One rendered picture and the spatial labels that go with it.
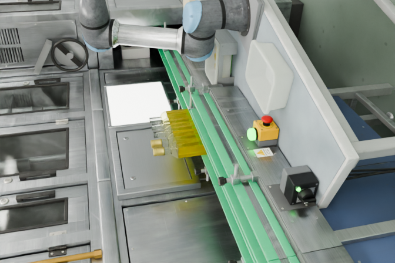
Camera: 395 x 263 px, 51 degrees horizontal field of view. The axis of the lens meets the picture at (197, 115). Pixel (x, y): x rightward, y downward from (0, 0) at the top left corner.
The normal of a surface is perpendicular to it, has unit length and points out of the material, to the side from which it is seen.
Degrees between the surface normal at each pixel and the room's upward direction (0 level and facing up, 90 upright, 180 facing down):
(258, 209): 90
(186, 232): 90
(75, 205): 90
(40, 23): 90
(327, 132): 0
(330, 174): 0
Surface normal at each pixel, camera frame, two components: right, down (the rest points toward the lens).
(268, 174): 0.04, -0.84
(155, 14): 0.24, 0.54
